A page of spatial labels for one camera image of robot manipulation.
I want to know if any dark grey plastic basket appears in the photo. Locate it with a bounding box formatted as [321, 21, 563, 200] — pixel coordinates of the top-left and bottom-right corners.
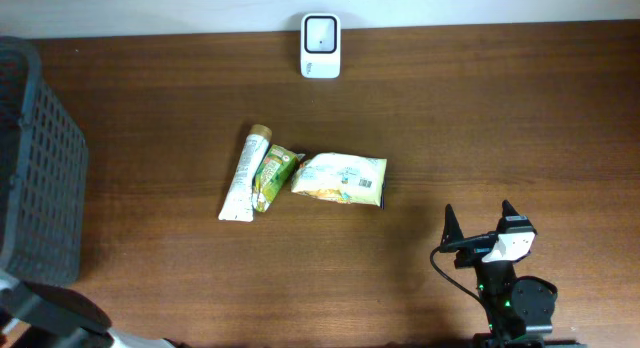
[1, 36, 89, 286]

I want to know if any green snack pouch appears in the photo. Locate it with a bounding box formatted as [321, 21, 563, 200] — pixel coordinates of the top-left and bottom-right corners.
[252, 145, 304, 212]

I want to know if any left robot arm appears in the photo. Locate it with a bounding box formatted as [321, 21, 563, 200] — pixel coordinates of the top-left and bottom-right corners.
[1, 272, 179, 348]

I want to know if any white tube with tan cap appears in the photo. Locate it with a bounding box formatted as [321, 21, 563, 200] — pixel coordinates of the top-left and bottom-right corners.
[218, 124, 272, 222]

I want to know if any white yellow snack bag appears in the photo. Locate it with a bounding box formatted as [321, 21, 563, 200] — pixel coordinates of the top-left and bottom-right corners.
[291, 153, 387, 207]

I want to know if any black right camera cable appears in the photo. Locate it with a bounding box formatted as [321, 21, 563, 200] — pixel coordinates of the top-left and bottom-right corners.
[428, 245, 501, 339]

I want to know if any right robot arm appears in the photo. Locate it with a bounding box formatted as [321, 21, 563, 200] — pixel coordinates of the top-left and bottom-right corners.
[429, 200, 581, 348]

